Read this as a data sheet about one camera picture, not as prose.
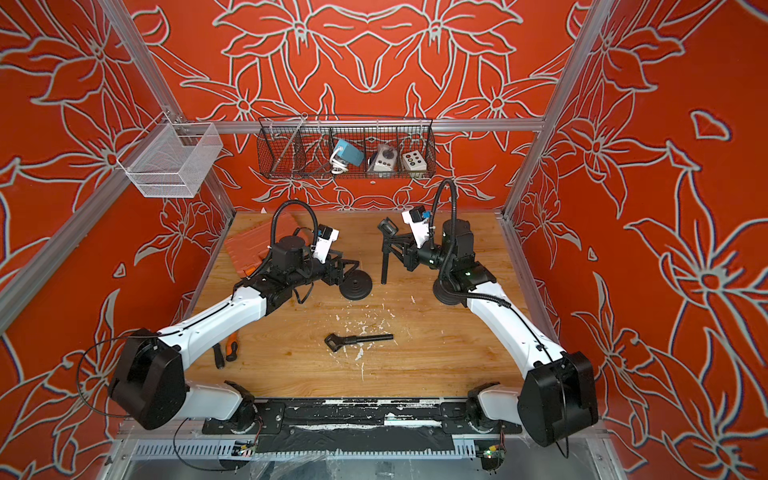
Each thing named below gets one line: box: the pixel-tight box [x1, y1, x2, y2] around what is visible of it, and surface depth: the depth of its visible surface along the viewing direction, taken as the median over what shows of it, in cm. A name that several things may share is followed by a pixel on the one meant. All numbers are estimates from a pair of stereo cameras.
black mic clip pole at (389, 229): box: [378, 217, 399, 285], surface depth 74 cm
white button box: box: [402, 150, 427, 178], surface depth 97 cm
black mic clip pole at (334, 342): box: [324, 333, 394, 353], surface depth 87 cm
